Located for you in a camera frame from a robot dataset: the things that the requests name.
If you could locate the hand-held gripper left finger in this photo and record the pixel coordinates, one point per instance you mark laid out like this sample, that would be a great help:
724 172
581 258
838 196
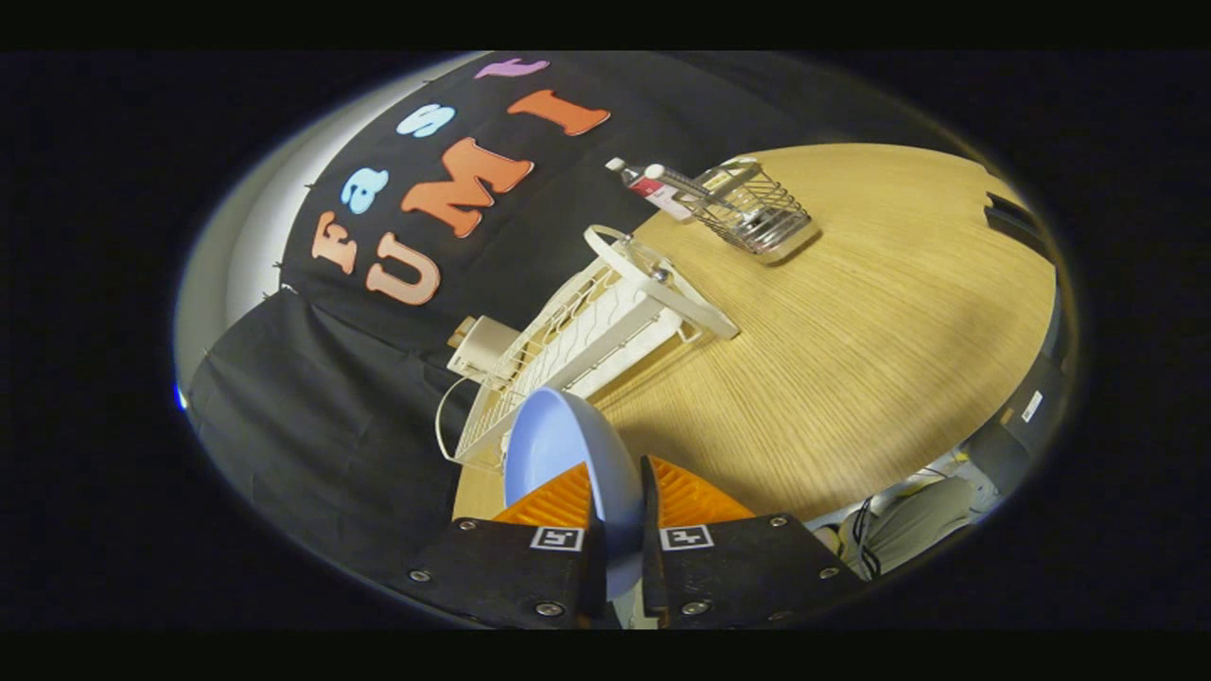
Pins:
492 577

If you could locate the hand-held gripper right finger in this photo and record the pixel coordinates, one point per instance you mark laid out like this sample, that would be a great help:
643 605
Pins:
738 572

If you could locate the blue plate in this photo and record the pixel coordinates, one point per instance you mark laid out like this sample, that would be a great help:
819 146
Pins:
553 445

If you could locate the grey bag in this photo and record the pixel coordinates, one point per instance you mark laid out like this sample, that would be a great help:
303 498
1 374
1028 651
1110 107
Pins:
922 520

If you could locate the white toaster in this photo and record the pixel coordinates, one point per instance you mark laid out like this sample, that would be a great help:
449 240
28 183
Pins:
487 348

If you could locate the black backdrop cloth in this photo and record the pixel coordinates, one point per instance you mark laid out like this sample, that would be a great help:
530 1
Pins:
322 416

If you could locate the toast slice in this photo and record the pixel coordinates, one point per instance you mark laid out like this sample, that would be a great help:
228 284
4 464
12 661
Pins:
462 331

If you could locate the dark grey box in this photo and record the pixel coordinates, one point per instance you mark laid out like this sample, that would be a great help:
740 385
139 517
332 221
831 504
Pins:
1026 416

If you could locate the clear bottle with red label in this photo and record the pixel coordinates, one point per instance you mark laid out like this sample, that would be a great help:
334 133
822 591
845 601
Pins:
653 184

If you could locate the dark furniture piece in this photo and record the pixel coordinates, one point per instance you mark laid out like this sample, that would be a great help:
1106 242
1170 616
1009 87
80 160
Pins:
1017 222

